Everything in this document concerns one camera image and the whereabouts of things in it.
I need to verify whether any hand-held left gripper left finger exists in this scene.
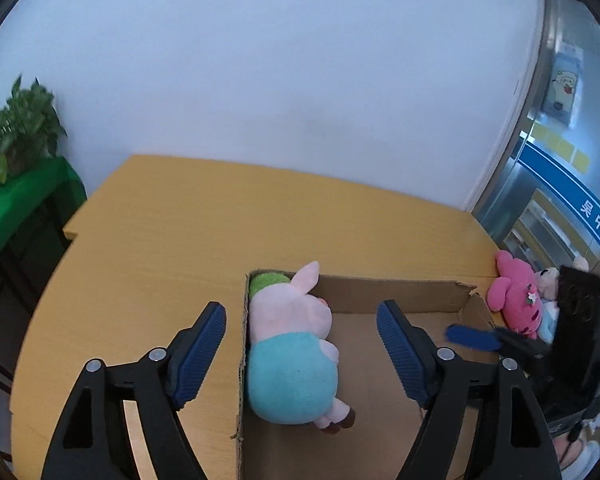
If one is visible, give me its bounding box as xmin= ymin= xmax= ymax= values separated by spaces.
xmin=40 ymin=302 xmax=228 ymax=480

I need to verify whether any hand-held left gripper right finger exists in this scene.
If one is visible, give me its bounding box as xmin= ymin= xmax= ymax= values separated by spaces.
xmin=376 ymin=300 xmax=563 ymax=480

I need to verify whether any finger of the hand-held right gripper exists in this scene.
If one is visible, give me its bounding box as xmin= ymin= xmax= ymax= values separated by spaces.
xmin=445 ymin=324 xmax=551 ymax=357

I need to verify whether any magenta plush toy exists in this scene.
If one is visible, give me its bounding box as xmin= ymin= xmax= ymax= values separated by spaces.
xmin=487 ymin=250 xmax=547 ymax=340

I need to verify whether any cardboard box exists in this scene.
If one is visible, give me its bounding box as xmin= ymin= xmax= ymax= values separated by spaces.
xmin=231 ymin=269 xmax=502 ymax=480

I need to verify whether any pink pig plush toy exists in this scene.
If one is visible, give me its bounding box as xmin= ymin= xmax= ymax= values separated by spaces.
xmin=246 ymin=260 xmax=356 ymax=435

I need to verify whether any person's right forearm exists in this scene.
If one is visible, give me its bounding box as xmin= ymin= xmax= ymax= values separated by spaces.
xmin=554 ymin=430 xmax=600 ymax=480

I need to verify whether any brown-haired doll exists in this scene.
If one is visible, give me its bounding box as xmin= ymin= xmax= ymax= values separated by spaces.
xmin=532 ymin=266 xmax=564 ymax=342

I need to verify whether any green plush toy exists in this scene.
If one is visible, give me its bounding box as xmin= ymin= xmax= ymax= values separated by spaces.
xmin=249 ymin=270 xmax=292 ymax=300

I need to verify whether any wooden desk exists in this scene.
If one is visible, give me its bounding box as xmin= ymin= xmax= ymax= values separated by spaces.
xmin=9 ymin=153 xmax=512 ymax=480

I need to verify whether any blue banner sign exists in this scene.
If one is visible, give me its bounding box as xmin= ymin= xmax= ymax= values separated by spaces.
xmin=521 ymin=139 xmax=600 ymax=267

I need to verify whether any green-covered side table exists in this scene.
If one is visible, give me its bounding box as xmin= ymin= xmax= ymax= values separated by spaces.
xmin=0 ymin=156 xmax=88 ymax=411

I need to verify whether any potted green plant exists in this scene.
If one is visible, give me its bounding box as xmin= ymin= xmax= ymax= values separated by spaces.
xmin=0 ymin=75 xmax=69 ymax=192

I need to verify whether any cartoon sheep wall poster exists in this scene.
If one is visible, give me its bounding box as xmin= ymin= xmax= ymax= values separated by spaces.
xmin=540 ymin=42 xmax=587 ymax=127

